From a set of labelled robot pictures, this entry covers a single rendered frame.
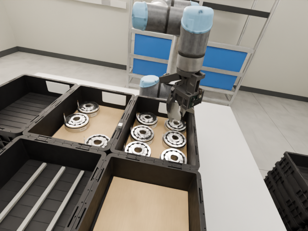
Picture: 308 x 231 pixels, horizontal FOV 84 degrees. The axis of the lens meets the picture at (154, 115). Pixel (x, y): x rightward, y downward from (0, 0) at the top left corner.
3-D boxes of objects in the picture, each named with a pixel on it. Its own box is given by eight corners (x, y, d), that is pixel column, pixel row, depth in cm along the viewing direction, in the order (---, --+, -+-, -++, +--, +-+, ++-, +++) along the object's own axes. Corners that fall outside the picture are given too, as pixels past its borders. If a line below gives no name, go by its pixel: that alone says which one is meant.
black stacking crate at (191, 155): (134, 113, 94) (135, 95, 88) (187, 123, 93) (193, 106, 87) (109, 173, 62) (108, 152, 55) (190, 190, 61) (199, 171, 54)
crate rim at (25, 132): (79, 87, 90) (79, 83, 89) (135, 98, 89) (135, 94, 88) (21, 139, 57) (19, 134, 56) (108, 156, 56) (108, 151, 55)
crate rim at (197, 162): (135, 98, 89) (135, 94, 88) (192, 108, 88) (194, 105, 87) (108, 156, 56) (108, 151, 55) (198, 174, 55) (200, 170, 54)
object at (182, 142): (164, 129, 79) (164, 129, 79) (185, 134, 79) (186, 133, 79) (162, 145, 71) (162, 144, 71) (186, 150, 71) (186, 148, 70)
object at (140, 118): (139, 111, 89) (139, 110, 88) (158, 114, 88) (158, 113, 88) (134, 123, 81) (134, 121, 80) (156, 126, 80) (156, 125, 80)
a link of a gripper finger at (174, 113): (173, 131, 59) (182, 108, 55) (163, 121, 63) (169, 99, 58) (179, 129, 61) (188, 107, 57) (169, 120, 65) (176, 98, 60)
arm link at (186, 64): (172, 52, 49) (192, 46, 53) (170, 67, 52) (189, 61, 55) (191, 60, 44) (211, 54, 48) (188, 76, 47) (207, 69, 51)
